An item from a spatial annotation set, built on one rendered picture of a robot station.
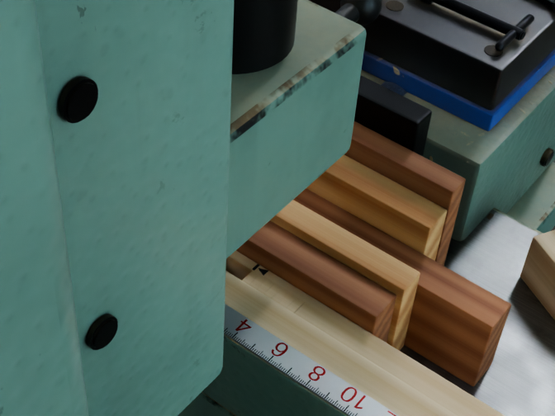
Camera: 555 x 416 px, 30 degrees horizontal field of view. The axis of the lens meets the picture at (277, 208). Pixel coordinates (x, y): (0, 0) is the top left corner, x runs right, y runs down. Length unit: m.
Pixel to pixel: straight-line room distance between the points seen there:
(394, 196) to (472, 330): 0.08
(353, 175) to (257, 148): 0.13
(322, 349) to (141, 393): 0.14
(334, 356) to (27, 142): 0.31
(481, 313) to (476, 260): 0.09
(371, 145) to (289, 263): 0.08
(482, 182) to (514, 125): 0.04
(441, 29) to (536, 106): 0.07
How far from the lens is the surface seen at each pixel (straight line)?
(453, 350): 0.51
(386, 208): 0.51
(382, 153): 0.52
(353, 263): 0.49
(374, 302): 0.48
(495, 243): 0.59
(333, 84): 0.43
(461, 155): 0.55
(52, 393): 0.21
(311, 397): 0.44
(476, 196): 0.57
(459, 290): 0.50
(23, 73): 0.16
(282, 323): 0.47
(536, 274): 0.57
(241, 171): 0.40
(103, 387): 0.32
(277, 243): 0.50
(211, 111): 0.29
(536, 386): 0.53
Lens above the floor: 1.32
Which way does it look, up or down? 45 degrees down
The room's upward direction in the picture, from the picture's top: 5 degrees clockwise
